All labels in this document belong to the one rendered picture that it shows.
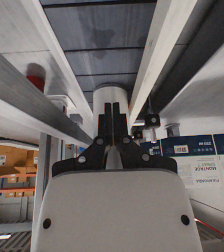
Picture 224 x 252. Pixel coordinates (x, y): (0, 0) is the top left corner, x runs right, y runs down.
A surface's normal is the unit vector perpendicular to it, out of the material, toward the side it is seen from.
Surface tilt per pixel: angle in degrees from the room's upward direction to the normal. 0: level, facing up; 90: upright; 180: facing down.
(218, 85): 0
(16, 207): 90
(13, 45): 0
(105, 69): 0
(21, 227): 90
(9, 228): 90
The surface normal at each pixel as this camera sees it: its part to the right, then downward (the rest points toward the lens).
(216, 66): 0.04, 0.97
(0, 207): 0.11, -0.25
